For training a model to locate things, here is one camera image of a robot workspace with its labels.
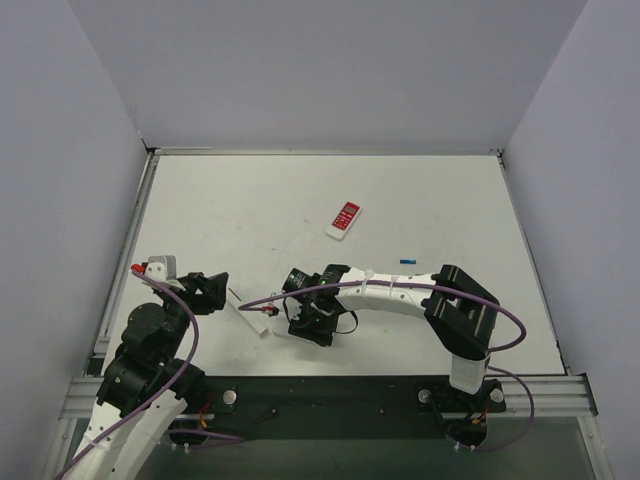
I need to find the grey white remote control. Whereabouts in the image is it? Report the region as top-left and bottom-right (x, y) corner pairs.
(271, 325), (290, 339)

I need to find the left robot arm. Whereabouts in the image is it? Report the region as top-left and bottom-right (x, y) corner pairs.
(57, 262), (229, 479)

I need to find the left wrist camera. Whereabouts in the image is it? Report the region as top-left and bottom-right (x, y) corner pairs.
(130, 255), (183, 290)

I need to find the red white remote control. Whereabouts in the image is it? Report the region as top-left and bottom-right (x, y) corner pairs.
(325, 202), (362, 241)

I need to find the aluminium table frame rail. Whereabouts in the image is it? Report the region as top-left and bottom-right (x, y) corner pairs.
(89, 149), (595, 417)

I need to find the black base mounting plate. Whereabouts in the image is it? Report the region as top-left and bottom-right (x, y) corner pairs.
(167, 374), (506, 443)

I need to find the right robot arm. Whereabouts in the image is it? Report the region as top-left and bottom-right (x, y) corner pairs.
(282, 264), (497, 395)

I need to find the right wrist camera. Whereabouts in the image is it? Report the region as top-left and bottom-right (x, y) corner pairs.
(262, 292), (290, 320)

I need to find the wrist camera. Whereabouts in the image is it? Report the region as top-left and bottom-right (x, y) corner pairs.
(262, 292), (290, 320)
(130, 255), (183, 290)

